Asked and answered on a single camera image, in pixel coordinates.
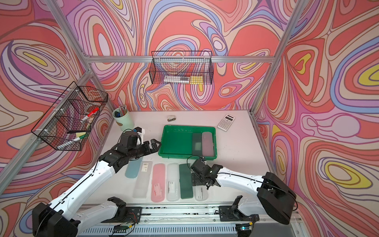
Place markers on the pink pencil case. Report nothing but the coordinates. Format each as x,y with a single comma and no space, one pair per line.
158,183

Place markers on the white scientific calculator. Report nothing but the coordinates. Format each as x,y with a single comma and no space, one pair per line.
226,122

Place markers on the wire basket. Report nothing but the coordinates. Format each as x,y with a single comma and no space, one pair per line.
62,122
184,63

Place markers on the dark green translucent pencil case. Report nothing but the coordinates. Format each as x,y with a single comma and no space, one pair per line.
197,144

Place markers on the red marker in basket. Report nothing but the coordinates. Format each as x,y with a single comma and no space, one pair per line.
92,113

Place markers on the teal pencil case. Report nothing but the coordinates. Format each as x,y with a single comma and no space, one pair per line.
133,168

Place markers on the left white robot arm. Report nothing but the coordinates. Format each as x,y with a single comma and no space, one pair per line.
62,218

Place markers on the clear frosted pencil case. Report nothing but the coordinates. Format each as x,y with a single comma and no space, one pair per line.
143,180

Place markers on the white translucent pencil case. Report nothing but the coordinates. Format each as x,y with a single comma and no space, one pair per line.
173,184

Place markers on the left wire basket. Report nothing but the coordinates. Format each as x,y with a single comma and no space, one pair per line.
62,122

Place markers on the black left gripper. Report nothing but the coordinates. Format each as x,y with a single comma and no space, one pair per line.
148,149

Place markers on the back wire basket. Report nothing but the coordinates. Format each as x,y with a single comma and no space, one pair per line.
184,63

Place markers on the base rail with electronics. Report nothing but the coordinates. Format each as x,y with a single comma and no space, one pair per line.
198,220

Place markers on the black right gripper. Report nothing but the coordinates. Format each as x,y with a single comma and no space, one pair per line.
195,180

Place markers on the green white marker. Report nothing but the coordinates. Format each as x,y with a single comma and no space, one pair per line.
72,142

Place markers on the frosted white pencil case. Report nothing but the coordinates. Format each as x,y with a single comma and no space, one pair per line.
200,193

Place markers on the yellow box in basket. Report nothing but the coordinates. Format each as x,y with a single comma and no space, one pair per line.
196,80

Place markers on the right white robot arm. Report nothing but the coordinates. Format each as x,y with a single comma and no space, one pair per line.
266,194

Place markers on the clear box in basket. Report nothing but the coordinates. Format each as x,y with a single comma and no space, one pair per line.
176,79

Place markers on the green plastic storage tray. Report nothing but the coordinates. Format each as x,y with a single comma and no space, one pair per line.
176,141

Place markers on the green pen cup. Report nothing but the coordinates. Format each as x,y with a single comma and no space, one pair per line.
123,118

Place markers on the grey-pink translucent pencil case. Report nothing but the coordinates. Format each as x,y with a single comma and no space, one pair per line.
207,144

